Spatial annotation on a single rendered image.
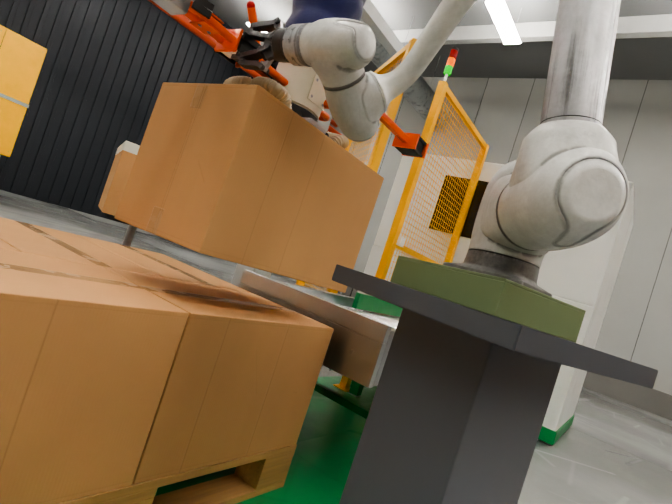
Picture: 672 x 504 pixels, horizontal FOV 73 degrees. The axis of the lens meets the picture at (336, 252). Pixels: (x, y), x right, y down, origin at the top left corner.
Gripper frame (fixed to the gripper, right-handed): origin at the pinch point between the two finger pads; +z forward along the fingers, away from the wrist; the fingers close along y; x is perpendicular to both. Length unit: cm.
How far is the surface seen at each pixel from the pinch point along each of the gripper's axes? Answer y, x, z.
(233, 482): 118, 38, -15
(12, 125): 5, 190, 719
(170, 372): 80, -3, -20
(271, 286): 62, 63, 17
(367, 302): 60, 147, 21
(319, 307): 62, 63, -8
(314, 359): 76, 51, -21
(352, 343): 69, 63, -25
